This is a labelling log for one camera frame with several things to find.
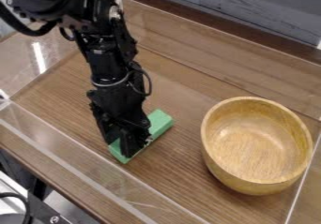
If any brown wooden bowl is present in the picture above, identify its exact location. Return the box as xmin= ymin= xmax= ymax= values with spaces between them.
xmin=201 ymin=97 xmax=313 ymax=196

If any clear acrylic tray enclosure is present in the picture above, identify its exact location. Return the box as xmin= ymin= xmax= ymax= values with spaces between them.
xmin=0 ymin=0 xmax=321 ymax=224

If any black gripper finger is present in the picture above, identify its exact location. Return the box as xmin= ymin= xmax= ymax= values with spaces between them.
xmin=102 ymin=126 xmax=121 ymax=145
xmin=121 ymin=128 xmax=149 ymax=158

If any black cable lower left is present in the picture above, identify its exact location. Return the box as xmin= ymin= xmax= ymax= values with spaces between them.
xmin=0 ymin=191 xmax=33 ymax=224

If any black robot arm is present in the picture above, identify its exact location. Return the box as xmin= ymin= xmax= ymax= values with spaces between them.
xmin=0 ymin=0 xmax=152 ymax=157

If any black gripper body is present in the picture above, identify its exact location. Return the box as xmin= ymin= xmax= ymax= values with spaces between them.
xmin=87 ymin=88 xmax=152 ymax=139

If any green rectangular block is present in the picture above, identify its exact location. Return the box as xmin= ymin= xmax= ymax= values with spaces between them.
xmin=109 ymin=109 xmax=174 ymax=164

